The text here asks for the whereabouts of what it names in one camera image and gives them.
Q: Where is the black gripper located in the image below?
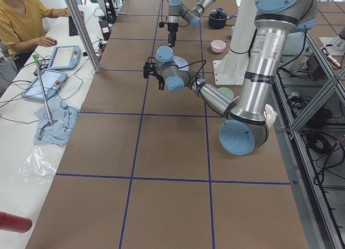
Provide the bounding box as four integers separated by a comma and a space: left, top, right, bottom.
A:
143, 62, 165, 90
158, 22, 178, 47

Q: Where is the light blue plate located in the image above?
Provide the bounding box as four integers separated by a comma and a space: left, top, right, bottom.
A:
173, 56, 189, 71

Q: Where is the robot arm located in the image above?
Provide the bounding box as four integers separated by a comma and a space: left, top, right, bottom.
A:
143, 0, 318, 155
159, 0, 216, 47

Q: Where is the dark blue pot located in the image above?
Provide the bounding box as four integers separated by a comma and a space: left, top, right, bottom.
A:
208, 8, 238, 30

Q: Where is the pink bowl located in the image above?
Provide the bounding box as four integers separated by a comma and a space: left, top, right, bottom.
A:
211, 39, 226, 53

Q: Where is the light blue cup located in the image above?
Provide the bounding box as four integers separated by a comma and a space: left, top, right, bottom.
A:
231, 25, 235, 38

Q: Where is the green bowl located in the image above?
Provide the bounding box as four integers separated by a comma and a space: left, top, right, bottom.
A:
218, 87, 234, 100

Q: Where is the far teach pendant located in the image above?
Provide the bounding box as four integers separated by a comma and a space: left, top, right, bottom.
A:
47, 45, 80, 70

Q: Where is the teach pendant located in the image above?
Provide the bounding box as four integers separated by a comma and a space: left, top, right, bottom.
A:
47, 45, 80, 70
21, 69, 67, 101

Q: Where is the black keyboard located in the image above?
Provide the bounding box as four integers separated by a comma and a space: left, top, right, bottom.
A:
68, 11, 85, 36

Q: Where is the near teach pendant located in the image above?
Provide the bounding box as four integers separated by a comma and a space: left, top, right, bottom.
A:
21, 69, 67, 101

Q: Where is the light blue cloth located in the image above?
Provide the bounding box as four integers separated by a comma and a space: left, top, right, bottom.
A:
34, 97, 80, 146

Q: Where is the metal rod green tip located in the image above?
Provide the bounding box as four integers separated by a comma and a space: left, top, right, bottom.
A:
33, 54, 53, 126

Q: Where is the cream toaster with bread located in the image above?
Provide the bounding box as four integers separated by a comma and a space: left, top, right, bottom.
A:
264, 104, 278, 129

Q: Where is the person in yellow shirt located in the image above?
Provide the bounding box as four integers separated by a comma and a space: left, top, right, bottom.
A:
1, 0, 71, 70

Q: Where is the clear plastic bag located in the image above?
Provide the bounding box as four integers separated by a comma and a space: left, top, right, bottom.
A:
14, 144, 65, 187

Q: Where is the red bottle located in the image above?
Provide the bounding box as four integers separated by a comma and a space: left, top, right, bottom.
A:
1, 212, 32, 233

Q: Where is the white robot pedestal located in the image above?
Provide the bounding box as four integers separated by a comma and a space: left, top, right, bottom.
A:
213, 0, 257, 85

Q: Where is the aluminium frame post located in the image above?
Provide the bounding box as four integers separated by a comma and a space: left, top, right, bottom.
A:
65, 0, 100, 73

